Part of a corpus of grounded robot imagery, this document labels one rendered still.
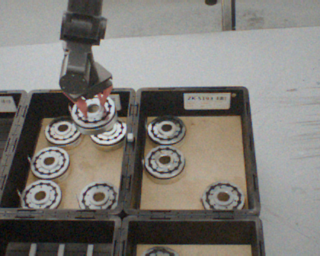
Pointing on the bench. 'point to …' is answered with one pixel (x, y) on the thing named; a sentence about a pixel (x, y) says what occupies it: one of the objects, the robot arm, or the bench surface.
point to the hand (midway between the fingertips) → (93, 107)
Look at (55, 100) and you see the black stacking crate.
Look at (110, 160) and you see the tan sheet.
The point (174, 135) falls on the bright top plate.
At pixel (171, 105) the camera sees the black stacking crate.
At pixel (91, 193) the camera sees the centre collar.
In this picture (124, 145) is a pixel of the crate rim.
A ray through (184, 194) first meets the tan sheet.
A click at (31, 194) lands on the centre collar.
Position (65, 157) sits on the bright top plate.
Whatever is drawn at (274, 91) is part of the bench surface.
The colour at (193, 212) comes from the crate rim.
